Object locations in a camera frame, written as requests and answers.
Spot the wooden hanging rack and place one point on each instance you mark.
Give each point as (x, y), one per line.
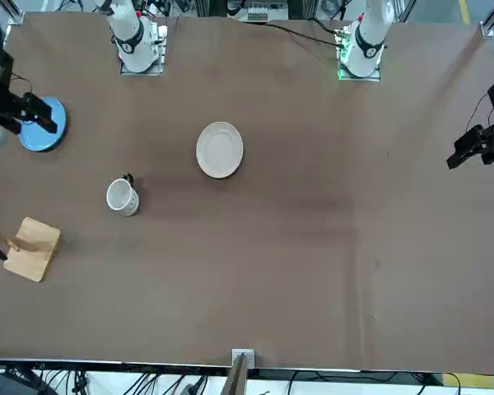
(31, 255)

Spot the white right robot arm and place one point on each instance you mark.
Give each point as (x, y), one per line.
(129, 37)

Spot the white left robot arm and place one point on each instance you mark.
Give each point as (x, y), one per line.
(370, 37)

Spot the blue plate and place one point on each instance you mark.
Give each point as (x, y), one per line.
(37, 140)

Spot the grey power strip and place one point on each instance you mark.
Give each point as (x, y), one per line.
(258, 12)

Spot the grey bracket with brown post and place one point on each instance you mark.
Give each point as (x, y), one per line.
(236, 374)

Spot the black box under table edge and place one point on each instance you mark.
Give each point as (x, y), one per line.
(12, 382)

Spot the white mug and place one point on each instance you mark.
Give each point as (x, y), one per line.
(119, 199)

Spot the white plate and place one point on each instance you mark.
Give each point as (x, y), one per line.
(219, 150)

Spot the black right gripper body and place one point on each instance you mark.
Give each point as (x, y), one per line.
(4, 107)

